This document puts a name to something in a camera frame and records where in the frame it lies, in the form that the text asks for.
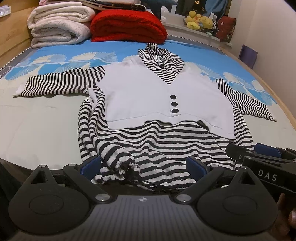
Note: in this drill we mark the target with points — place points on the red knitted blanket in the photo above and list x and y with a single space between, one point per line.
127 25

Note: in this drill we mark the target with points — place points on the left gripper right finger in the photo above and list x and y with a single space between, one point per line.
205 177

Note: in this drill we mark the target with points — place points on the black white striped hooded top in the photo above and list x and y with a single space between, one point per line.
145 115

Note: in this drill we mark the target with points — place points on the dark red plush pillow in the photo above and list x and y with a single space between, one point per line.
225 28

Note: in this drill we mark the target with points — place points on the folded white quilt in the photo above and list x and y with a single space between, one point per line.
64 23

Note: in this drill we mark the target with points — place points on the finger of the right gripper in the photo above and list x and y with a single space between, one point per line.
263 149
237 153

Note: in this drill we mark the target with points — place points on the blue curtain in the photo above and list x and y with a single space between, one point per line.
217 7

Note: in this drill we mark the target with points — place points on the right hand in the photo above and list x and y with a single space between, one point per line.
284 226

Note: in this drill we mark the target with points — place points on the blue white patterned bedsheet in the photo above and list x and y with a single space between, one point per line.
43 130

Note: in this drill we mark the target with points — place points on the purple bag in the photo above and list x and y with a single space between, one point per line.
248 56

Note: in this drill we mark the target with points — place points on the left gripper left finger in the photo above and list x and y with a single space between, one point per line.
81 176

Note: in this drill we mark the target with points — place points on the yellow plush toys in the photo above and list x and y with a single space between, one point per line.
195 21

